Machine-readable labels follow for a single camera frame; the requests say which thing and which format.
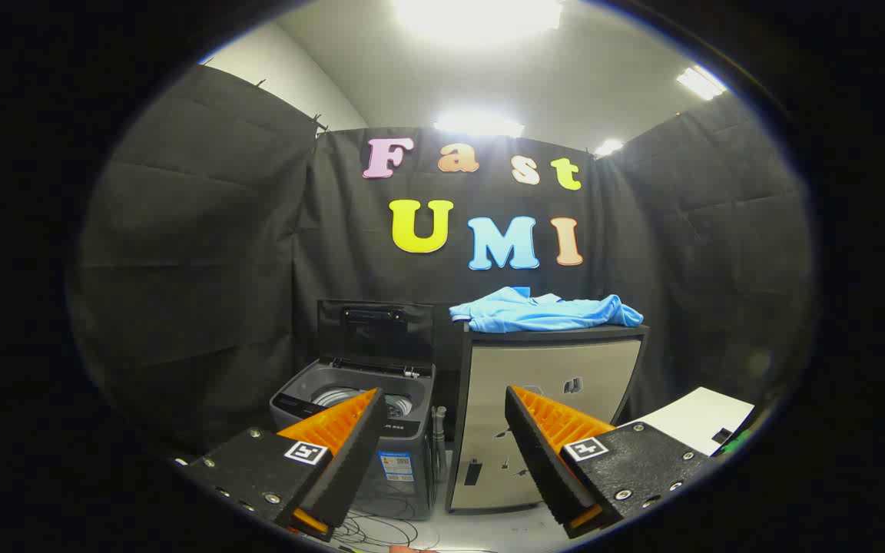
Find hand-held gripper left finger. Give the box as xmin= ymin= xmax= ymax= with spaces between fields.
xmin=180 ymin=388 xmax=388 ymax=543

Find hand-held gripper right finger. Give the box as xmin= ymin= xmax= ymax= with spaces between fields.
xmin=504 ymin=386 xmax=714 ymax=540

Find grey washing machine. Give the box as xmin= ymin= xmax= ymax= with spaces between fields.
xmin=270 ymin=357 xmax=437 ymax=523

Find light blue polo shirt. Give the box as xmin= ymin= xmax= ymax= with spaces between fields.
xmin=449 ymin=286 xmax=645 ymax=334

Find beige cabinet with black top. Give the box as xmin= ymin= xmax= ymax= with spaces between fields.
xmin=446 ymin=323 xmax=651 ymax=514

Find white table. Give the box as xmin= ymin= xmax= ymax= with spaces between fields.
xmin=627 ymin=386 xmax=756 ymax=458

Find thin black floor cables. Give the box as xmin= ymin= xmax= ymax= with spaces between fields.
xmin=331 ymin=499 xmax=443 ymax=550

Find grey drain hose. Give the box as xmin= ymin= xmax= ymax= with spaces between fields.
xmin=431 ymin=406 xmax=449 ymax=481

